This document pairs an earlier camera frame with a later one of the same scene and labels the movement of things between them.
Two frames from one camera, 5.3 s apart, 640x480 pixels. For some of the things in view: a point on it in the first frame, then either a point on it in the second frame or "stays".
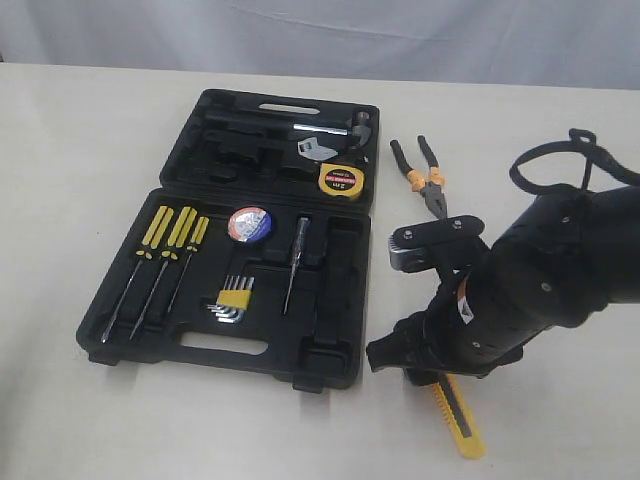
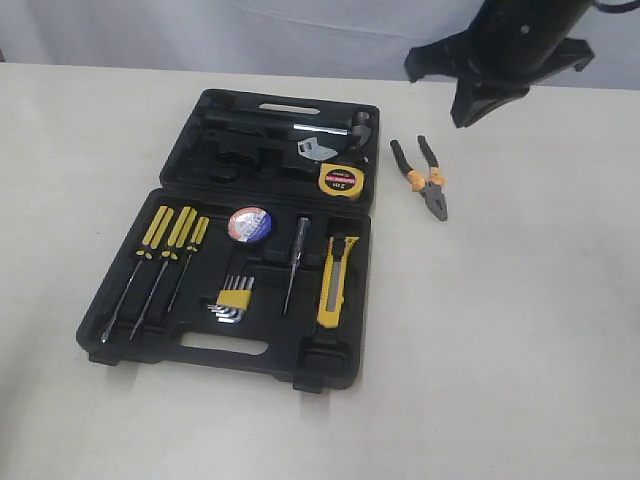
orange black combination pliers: (432, 189) stays
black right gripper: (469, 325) to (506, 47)
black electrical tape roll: (249, 224) stays
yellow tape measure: (341, 180) stays
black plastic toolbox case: (250, 259) stays
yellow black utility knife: (456, 413) to (340, 248)
